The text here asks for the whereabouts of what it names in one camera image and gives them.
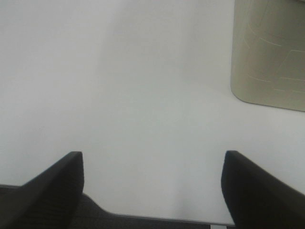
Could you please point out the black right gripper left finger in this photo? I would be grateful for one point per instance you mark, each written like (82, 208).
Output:
(49, 200)

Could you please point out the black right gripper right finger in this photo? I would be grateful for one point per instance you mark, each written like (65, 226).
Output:
(258, 200)

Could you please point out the beige woven storage box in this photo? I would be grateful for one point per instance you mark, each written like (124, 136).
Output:
(268, 53)

